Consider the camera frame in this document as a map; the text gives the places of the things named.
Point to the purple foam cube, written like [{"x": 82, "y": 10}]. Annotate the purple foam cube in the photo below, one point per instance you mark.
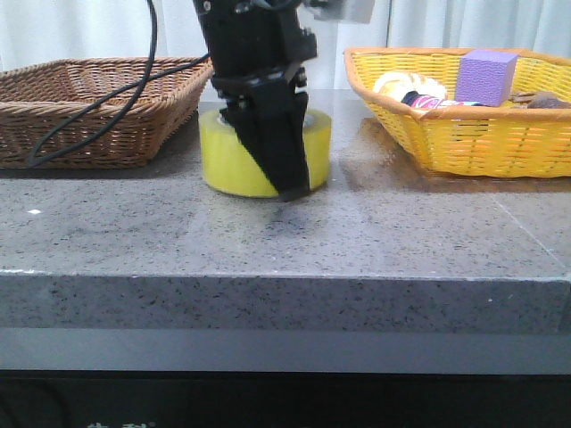
[{"x": 485, "y": 77}]

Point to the white curtain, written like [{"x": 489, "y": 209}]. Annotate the white curtain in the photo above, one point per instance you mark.
[{"x": 42, "y": 31}]

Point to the brown wicker basket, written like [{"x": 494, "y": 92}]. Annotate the brown wicker basket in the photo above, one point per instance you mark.
[{"x": 37, "y": 98}]

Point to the yellow tape roll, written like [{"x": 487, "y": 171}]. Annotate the yellow tape roll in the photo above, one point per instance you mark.
[{"x": 229, "y": 168}]

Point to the yellow wicker basket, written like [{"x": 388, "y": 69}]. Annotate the yellow wicker basket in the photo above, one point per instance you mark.
[{"x": 503, "y": 141}]

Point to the pink black packet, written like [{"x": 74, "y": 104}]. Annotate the pink black packet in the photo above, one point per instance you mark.
[{"x": 416, "y": 100}]

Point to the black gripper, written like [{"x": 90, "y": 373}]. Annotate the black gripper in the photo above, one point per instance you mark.
[{"x": 257, "y": 49}]

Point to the brown toy item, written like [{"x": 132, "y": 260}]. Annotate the brown toy item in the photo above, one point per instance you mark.
[{"x": 538, "y": 100}]

